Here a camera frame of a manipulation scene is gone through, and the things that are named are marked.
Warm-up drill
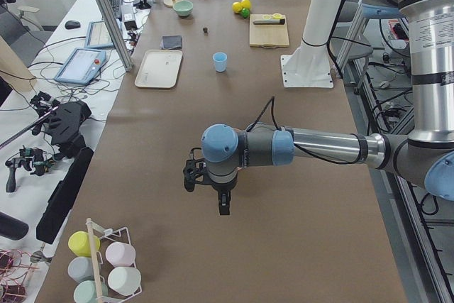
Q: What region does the white cup in rack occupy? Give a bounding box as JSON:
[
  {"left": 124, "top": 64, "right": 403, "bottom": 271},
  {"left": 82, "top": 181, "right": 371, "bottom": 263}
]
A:
[{"left": 108, "top": 267, "right": 141, "bottom": 296}]

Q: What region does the green lime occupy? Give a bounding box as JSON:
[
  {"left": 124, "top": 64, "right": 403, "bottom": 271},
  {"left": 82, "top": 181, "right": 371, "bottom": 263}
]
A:
[{"left": 240, "top": 9, "right": 250, "bottom": 18}]

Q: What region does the light blue cup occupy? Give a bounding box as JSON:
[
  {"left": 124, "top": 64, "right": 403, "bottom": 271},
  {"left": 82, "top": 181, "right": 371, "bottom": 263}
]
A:
[{"left": 212, "top": 52, "right": 228, "bottom": 72}]

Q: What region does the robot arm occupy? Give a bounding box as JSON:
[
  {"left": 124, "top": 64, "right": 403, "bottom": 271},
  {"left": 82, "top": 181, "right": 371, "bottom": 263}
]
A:
[{"left": 183, "top": 0, "right": 453, "bottom": 215}]

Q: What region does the yellow lemon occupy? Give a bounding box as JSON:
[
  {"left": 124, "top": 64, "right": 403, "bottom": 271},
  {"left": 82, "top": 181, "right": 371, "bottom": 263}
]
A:
[
  {"left": 232, "top": 2, "right": 243, "bottom": 13},
  {"left": 240, "top": 0, "right": 252, "bottom": 9}
]

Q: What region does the wooden cutting board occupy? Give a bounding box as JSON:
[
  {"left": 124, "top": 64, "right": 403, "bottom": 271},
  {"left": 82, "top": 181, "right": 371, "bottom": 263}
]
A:
[{"left": 249, "top": 14, "right": 290, "bottom": 48}]

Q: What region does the mint green bowl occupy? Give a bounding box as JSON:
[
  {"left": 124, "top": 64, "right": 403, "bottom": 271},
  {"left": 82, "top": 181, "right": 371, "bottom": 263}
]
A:
[{"left": 173, "top": 0, "right": 194, "bottom": 18}]

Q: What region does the black keyboard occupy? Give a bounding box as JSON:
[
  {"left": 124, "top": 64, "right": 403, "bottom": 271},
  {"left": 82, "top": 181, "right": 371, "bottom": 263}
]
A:
[{"left": 108, "top": 0, "right": 123, "bottom": 19}]

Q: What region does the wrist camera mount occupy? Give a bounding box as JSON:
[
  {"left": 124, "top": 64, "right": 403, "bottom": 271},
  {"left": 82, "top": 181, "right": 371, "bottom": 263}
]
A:
[{"left": 183, "top": 147, "right": 213, "bottom": 192}]

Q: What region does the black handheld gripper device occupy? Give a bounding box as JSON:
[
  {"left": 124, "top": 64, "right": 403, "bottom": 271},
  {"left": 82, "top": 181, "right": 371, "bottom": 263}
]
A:
[{"left": 30, "top": 92, "right": 92, "bottom": 158}]

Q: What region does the near teach pendant tablet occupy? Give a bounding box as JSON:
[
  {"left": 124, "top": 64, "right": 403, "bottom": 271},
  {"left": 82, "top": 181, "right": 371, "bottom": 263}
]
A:
[{"left": 54, "top": 48, "right": 106, "bottom": 85}]

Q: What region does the far teach pendant tablet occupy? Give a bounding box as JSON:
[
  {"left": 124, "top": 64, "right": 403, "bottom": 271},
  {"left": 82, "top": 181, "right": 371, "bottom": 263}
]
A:
[{"left": 84, "top": 21, "right": 114, "bottom": 49}]

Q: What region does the mint cup in rack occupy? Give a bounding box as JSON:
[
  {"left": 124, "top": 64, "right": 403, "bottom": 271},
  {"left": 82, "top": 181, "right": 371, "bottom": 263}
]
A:
[{"left": 73, "top": 280, "right": 98, "bottom": 303}]

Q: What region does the grey folded cloth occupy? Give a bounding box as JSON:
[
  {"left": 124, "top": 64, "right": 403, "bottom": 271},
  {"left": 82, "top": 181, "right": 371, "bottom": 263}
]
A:
[{"left": 160, "top": 35, "right": 182, "bottom": 50}]

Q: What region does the black computer mouse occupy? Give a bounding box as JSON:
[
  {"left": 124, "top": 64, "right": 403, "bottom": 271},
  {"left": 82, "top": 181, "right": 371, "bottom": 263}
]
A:
[{"left": 65, "top": 20, "right": 81, "bottom": 30}]

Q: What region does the teach pendant tablet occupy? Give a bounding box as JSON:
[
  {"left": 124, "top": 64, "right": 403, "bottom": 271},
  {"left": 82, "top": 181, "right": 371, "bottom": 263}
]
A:
[
  {"left": 84, "top": 21, "right": 114, "bottom": 49},
  {"left": 54, "top": 48, "right": 106, "bottom": 85}
]

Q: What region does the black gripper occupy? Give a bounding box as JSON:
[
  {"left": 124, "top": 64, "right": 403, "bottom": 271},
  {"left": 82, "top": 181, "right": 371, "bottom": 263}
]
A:
[{"left": 212, "top": 179, "right": 237, "bottom": 215}]

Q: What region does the white wire cup rack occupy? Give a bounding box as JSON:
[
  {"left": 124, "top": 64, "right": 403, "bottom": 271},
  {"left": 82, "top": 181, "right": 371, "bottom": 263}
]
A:
[{"left": 92, "top": 221, "right": 143, "bottom": 302}]

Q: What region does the wooden rack handle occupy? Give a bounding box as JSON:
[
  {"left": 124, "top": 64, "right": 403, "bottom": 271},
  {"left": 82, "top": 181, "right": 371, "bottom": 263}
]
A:
[{"left": 86, "top": 218, "right": 106, "bottom": 303}]

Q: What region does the black foam bar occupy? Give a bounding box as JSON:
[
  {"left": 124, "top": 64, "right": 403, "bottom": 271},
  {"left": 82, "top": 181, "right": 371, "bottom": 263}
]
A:
[{"left": 35, "top": 147, "right": 94, "bottom": 244}]

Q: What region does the pink cup in rack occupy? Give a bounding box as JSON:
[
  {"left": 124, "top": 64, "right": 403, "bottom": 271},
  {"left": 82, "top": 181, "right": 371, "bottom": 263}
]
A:
[{"left": 106, "top": 242, "right": 136, "bottom": 267}]

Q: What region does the aluminium frame post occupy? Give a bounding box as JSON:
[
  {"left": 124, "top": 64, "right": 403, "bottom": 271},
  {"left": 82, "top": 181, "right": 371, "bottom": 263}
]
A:
[{"left": 95, "top": 0, "right": 133, "bottom": 72}]

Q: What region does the steel muddler black tip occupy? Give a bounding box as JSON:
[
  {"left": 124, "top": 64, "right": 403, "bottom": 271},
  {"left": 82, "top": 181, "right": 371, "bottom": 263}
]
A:
[{"left": 253, "top": 18, "right": 286, "bottom": 26}]

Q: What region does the yellow cup in rack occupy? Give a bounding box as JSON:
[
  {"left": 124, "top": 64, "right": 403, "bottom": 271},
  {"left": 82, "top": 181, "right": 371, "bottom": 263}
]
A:
[{"left": 67, "top": 231, "right": 91, "bottom": 257}]

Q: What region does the grey cup in rack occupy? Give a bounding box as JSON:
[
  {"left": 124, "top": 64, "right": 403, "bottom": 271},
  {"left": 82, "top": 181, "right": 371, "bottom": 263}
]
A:
[{"left": 67, "top": 257, "right": 94, "bottom": 283}]

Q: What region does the cream rectangular tray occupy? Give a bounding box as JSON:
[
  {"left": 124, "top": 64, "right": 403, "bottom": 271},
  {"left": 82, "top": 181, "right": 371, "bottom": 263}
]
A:
[{"left": 135, "top": 50, "right": 183, "bottom": 89}]

